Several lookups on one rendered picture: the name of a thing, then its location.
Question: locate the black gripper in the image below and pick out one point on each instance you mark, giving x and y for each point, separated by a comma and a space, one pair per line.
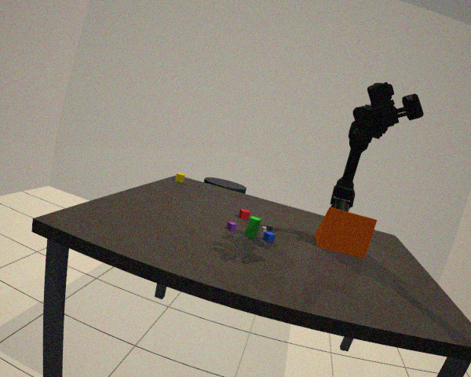
386, 115

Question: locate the purple block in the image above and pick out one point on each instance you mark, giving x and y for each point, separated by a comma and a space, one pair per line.
231, 226

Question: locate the green block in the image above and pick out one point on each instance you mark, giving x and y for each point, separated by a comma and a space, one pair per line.
254, 223
251, 232

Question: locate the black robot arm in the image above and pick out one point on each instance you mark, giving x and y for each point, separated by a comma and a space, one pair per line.
379, 93

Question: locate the blue block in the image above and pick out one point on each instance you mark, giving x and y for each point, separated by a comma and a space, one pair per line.
269, 237

